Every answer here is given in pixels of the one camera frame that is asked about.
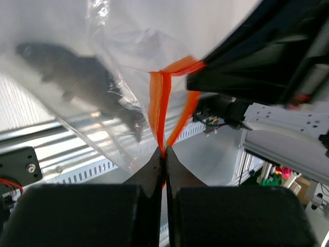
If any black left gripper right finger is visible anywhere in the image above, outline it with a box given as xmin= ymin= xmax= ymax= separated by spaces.
xmin=165 ymin=147 xmax=318 ymax=246

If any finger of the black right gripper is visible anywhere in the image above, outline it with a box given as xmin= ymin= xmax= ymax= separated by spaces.
xmin=187 ymin=38 xmax=313 ymax=103
xmin=203 ymin=1 xmax=328 ymax=64

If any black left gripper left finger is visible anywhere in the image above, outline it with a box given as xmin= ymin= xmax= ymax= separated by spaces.
xmin=1 ymin=149 xmax=162 ymax=246

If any grey toy fish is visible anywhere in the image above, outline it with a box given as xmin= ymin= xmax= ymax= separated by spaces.
xmin=15 ymin=42 xmax=146 ymax=142

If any clear orange-zipper zip bag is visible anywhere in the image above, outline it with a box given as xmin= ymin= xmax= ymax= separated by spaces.
xmin=1 ymin=1 xmax=258 ymax=173

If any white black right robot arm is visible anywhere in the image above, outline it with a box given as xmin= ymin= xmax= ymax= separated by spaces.
xmin=187 ymin=1 xmax=328 ymax=147

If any white slotted cable duct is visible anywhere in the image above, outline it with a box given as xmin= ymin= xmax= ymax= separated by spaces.
xmin=48 ymin=122 xmax=206 ymax=184

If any aluminium front rail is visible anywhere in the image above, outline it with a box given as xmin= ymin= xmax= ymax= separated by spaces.
xmin=0 ymin=113 xmax=206 ymax=181

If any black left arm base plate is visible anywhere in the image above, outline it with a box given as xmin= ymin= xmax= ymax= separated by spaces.
xmin=1 ymin=147 xmax=43 ymax=187

